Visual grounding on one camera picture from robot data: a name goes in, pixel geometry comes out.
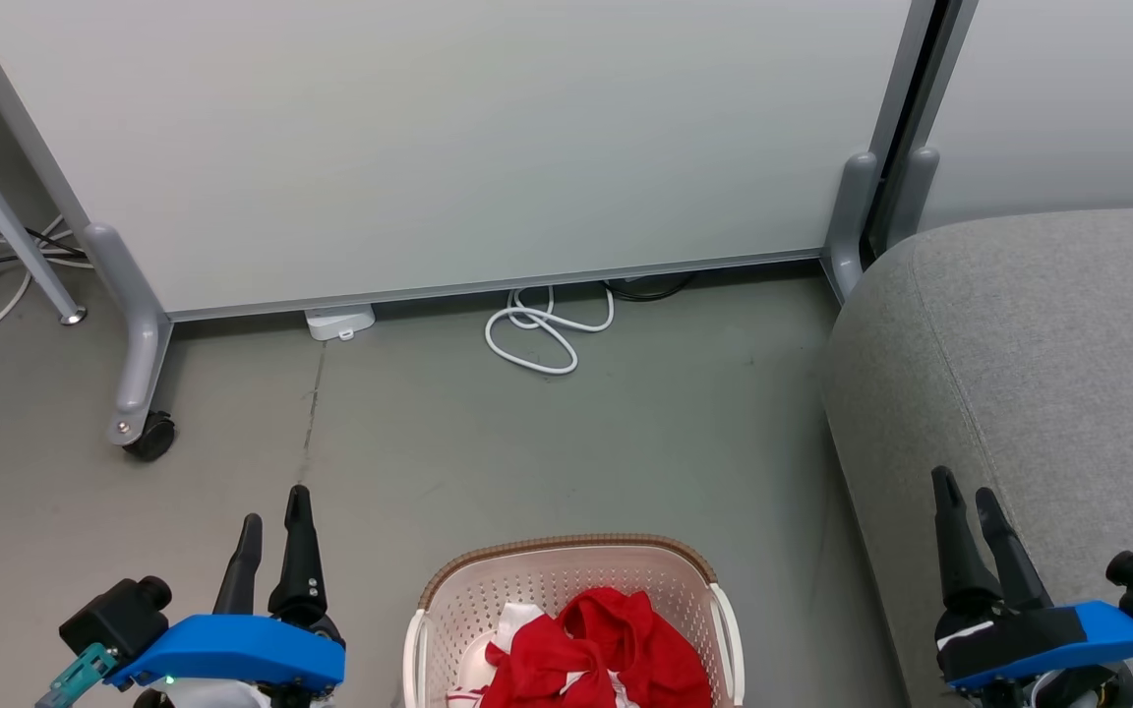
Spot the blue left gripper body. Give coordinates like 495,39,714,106
109,612,347,708

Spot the black caster wheel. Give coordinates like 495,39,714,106
124,411,177,463

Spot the red and white knit sweater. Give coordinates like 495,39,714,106
448,587,715,708

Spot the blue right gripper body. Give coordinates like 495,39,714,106
932,598,1133,695

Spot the teal plastic connector clip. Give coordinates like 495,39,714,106
35,644,121,708

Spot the grey fabric sofa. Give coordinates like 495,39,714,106
819,205,1133,708

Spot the white laundry basket brown rim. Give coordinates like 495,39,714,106
402,534,746,708

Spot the white partition panel grey frame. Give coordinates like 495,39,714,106
0,0,941,448
871,0,1133,259

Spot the small white adapter box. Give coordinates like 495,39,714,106
304,305,377,342

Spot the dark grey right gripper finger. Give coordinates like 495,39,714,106
975,486,1056,611
930,465,1005,617

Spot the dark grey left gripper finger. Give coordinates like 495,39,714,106
268,485,343,632
212,513,265,618

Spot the black cable under partition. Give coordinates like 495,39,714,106
604,273,700,303

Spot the coiled white cable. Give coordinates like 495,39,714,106
484,283,617,377

